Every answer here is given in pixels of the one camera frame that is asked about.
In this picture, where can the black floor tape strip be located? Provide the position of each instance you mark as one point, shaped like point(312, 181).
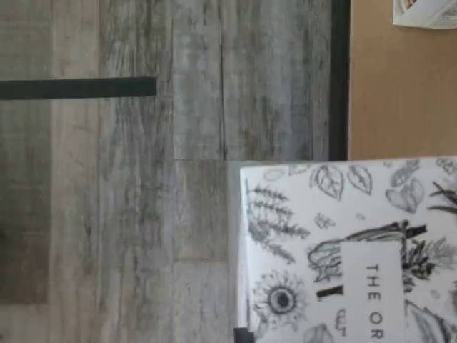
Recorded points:
point(71, 87)

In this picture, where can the wooden shelf board with boxes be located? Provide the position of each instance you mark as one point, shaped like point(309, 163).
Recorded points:
point(392, 89)

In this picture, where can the black metal shelf rack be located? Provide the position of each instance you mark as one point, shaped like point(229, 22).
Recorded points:
point(339, 71)

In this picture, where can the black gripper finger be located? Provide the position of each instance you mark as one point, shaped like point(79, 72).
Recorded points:
point(243, 336)

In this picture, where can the white yellow purely elizabeth box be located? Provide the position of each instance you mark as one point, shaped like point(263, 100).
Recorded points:
point(428, 14)

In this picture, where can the white box yellow stripe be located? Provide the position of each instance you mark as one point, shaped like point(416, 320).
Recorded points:
point(357, 214)

